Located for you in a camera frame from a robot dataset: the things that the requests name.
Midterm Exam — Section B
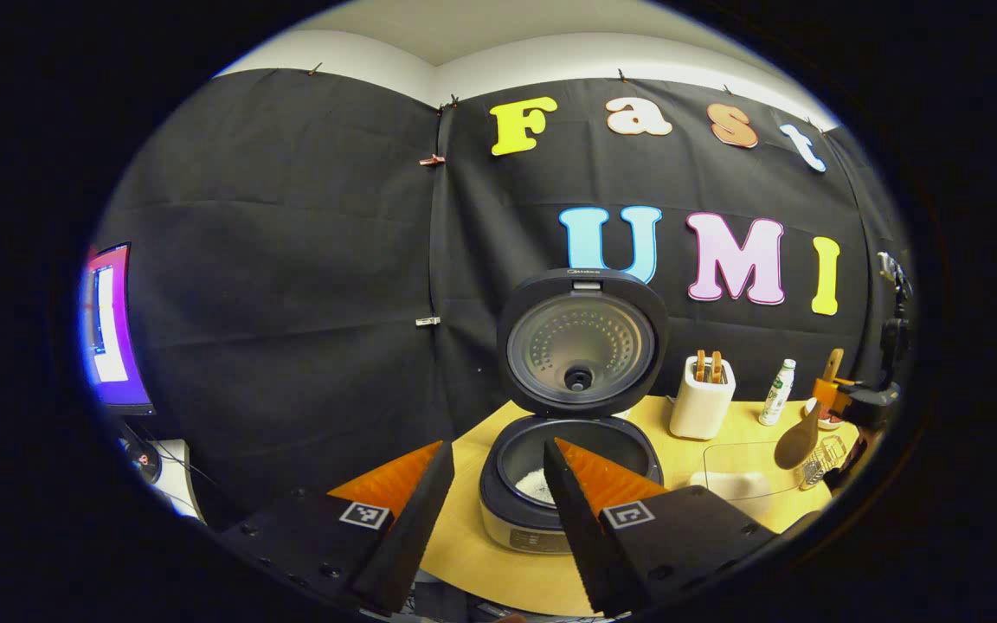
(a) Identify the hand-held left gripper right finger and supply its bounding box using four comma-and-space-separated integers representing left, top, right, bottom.
543, 437, 783, 617

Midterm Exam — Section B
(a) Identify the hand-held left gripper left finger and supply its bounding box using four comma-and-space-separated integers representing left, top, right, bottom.
220, 440, 456, 615

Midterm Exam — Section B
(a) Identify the metal wire chopstick holder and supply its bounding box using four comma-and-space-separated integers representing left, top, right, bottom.
800, 435, 847, 491

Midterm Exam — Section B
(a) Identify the wooden spoon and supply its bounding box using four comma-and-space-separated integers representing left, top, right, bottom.
774, 348, 846, 471

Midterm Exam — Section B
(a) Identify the dark grey rice cooker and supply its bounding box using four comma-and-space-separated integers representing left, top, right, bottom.
479, 267, 670, 556

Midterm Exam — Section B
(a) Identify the white drink bottle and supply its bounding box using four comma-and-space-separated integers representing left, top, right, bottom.
758, 359, 797, 427

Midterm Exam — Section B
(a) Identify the clear plastic container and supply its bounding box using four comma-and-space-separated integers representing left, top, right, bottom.
689, 440, 811, 504

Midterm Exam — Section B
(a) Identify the white toaster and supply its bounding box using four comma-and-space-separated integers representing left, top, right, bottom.
670, 353, 736, 440

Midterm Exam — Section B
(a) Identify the white side desk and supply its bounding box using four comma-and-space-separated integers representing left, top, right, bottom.
148, 437, 205, 522

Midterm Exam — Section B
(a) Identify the black monitor stand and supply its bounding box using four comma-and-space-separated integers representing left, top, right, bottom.
113, 414, 164, 485

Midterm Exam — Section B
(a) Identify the black backdrop cloth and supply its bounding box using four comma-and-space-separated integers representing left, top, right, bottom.
96, 69, 910, 520

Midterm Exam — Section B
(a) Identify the computer monitor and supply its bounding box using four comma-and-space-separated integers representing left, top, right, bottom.
79, 242, 156, 416

